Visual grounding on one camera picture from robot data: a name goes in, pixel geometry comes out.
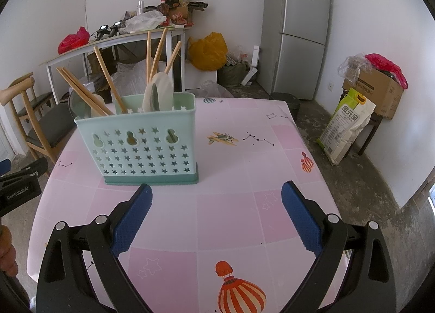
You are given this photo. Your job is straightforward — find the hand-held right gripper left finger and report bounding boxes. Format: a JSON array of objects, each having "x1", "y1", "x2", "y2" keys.
[{"x1": 36, "y1": 183, "x2": 153, "y2": 313}]

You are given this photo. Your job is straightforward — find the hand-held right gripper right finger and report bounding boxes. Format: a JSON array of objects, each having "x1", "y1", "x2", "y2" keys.
[{"x1": 281, "y1": 180, "x2": 397, "y2": 313}]

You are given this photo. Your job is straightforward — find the teal plastic utensil holder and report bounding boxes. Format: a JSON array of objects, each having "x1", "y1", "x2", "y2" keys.
[{"x1": 74, "y1": 93, "x2": 199, "y2": 186}]

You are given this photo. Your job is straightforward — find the metal ladle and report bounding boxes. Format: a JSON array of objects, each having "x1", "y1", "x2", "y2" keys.
[{"x1": 68, "y1": 90, "x2": 93, "y2": 119}]

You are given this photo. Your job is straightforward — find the white spoon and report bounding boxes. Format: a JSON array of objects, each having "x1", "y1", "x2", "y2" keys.
[
  {"x1": 89, "y1": 94, "x2": 107, "y2": 111},
  {"x1": 142, "y1": 73, "x2": 175, "y2": 112}
]

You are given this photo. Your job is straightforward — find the metal spoon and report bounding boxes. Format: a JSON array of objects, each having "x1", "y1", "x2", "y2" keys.
[{"x1": 150, "y1": 83, "x2": 161, "y2": 112}]

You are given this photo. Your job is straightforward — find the person's left hand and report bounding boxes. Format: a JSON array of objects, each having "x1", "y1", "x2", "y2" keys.
[{"x1": 0, "y1": 225, "x2": 18, "y2": 277}]

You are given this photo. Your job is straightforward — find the wooden chair with dark seat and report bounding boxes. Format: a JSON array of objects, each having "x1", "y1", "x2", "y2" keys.
[
  {"x1": 14, "y1": 93, "x2": 58, "y2": 123},
  {"x1": 0, "y1": 73, "x2": 76, "y2": 166}
]

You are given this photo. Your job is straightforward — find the white and green rice bag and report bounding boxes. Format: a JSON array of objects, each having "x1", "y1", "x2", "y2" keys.
[{"x1": 316, "y1": 88, "x2": 377, "y2": 166}]

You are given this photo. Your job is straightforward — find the dark wooden stool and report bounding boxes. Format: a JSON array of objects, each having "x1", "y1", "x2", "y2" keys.
[{"x1": 356, "y1": 112, "x2": 384, "y2": 157}]

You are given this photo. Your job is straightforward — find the grey trash bin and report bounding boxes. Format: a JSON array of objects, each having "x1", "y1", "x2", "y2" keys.
[{"x1": 269, "y1": 92, "x2": 302, "y2": 119}]

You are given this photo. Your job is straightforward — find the red plastic bag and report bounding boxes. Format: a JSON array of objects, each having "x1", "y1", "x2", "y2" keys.
[
  {"x1": 57, "y1": 26, "x2": 90, "y2": 55},
  {"x1": 364, "y1": 53, "x2": 408, "y2": 90}
]

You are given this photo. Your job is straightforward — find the white sack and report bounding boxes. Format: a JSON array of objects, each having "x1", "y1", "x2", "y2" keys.
[{"x1": 109, "y1": 61, "x2": 169, "y2": 96}]

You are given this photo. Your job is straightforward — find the brown cardboard box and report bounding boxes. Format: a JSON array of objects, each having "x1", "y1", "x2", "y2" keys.
[{"x1": 341, "y1": 63, "x2": 405, "y2": 121}]

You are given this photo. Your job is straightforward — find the crumpled clear bag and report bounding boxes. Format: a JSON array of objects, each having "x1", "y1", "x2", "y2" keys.
[{"x1": 188, "y1": 80, "x2": 235, "y2": 98}]

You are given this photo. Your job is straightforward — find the clear plastic wrap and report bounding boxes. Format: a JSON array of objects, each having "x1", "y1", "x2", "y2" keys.
[{"x1": 337, "y1": 53, "x2": 369, "y2": 87}]

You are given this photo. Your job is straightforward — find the green sack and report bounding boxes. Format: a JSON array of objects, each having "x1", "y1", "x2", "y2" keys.
[{"x1": 217, "y1": 61, "x2": 255, "y2": 89}]

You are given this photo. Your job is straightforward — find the white flat panel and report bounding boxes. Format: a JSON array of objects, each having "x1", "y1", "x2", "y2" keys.
[{"x1": 241, "y1": 46, "x2": 262, "y2": 87}]

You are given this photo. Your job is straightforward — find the white side desk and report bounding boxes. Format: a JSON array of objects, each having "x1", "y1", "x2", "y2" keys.
[{"x1": 39, "y1": 25, "x2": 192, "y2": 97}]

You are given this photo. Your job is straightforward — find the yellow plastic bag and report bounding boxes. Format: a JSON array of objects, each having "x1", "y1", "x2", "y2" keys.
[{"x1": 187, "y1": 31, "x2": 229, "y2": 72}]

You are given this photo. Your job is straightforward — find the clear plastic bag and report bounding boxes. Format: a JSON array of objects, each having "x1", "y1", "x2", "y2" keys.
[{"x1": 125, "y1": 11, "x2": 168, "y2": 34}]

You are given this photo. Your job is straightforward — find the silver refrigerator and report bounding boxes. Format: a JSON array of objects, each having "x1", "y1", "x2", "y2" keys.
[{"x1": 256, "y1": 0, "x2": 332, "y2": 101}]

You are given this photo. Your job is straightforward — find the pile of snack packets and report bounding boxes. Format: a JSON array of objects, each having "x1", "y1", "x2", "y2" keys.
[{"x1": 157, "y1": 0, "x2": 211, "y2": 26}]

